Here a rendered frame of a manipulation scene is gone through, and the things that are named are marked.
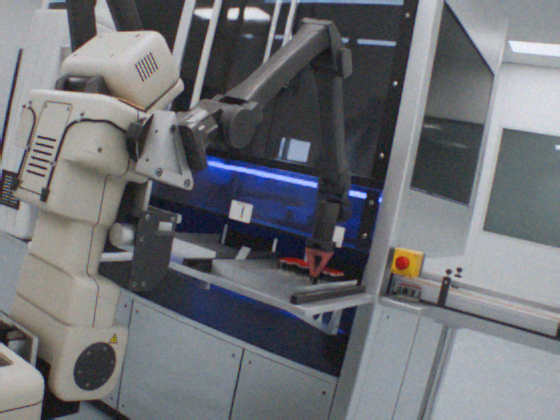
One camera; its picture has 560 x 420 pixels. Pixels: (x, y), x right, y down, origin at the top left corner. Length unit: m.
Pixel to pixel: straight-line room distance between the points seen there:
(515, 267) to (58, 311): 5.48
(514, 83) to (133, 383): 5.23
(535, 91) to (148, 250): 5.60
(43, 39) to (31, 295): 0.98
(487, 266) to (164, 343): 4.61
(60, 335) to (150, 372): 1.14
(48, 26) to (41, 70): 0.15
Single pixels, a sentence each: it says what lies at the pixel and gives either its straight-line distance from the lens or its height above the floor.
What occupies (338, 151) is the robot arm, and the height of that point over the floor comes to 1.25.
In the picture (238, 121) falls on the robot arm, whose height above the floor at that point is 1.24.
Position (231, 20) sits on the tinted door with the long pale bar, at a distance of 2.08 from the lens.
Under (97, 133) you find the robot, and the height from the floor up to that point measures 1.17.
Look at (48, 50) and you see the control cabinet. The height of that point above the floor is 1.41.
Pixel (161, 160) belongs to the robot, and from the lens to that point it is 0.92.
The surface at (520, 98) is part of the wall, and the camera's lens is 6.36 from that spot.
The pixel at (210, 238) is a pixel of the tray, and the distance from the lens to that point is 1.98.
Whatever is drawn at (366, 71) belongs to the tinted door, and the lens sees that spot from 1.73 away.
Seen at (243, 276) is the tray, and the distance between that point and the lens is 1.40.
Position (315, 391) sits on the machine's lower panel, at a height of 0.53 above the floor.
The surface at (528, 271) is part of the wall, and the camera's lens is 6.15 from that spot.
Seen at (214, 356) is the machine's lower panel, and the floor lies 0.51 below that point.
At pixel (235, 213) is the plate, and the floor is 1.01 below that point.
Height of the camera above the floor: 1.16
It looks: 3 degrees down
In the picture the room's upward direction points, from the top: 12 degrees clockwise
